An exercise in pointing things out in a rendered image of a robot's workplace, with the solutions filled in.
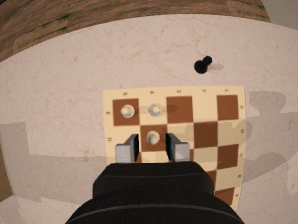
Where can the white pawn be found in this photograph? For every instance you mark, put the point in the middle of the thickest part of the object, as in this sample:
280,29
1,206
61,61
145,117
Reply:
128,111
152,137
155,110

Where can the chessboard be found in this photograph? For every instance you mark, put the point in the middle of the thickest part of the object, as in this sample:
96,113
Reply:
212,119

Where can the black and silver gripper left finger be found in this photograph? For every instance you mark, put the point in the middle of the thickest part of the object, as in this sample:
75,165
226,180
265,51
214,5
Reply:
128,151

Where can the black chess piece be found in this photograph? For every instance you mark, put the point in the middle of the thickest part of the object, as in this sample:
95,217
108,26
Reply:
201,67

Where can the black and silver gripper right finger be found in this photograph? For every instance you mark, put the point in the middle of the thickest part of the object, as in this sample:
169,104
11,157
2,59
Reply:
176,150

